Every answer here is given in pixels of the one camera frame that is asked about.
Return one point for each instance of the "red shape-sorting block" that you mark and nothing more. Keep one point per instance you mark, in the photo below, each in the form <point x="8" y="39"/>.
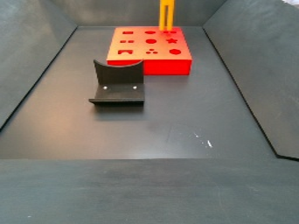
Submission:
<point x="161" y="49"/>

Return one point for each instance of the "orange square-circle peg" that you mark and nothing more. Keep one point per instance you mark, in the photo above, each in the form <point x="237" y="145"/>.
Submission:
<point x="165" y="15"/>

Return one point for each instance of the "black curved holder bracket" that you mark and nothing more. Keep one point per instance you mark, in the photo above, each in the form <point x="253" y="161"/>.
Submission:
<point x="120" y="84"/>

